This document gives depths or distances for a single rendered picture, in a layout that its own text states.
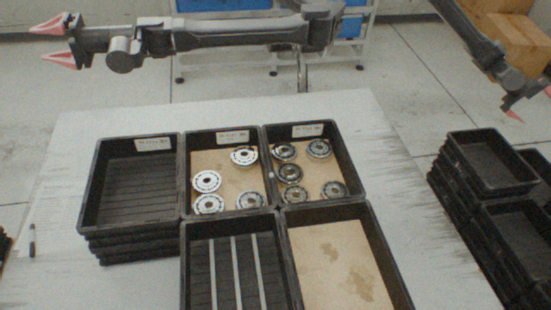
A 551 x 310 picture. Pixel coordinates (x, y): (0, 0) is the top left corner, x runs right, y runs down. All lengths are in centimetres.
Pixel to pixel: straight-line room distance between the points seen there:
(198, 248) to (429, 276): 79
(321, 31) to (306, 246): 66
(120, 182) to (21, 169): 156
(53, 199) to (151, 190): 43
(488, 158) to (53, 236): 207
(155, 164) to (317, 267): 71
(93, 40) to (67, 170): 93
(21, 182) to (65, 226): 133
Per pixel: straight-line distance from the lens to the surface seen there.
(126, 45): 84
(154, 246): 129
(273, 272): 116
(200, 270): 118
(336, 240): 124
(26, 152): 305
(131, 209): 135
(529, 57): 394
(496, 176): 219
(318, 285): 116
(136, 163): 149
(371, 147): 174
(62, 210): 161
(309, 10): 90
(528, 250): 213
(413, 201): 159
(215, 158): 144
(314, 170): 140
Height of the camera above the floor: 187
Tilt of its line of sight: 45 degrees down
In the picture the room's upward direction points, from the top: 4 degrees clockwise
